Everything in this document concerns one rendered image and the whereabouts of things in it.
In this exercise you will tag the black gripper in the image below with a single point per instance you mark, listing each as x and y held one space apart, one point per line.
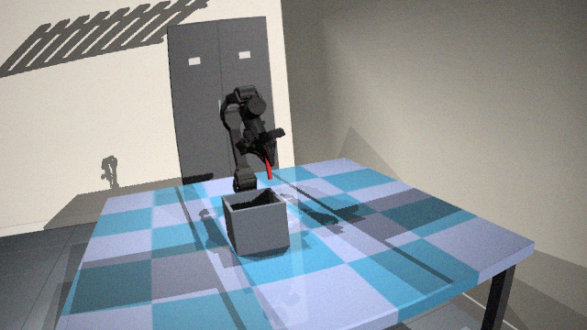
266 144

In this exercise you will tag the red peg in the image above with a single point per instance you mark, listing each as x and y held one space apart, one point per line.
268 168

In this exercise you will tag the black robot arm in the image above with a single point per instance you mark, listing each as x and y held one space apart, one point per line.
251 107

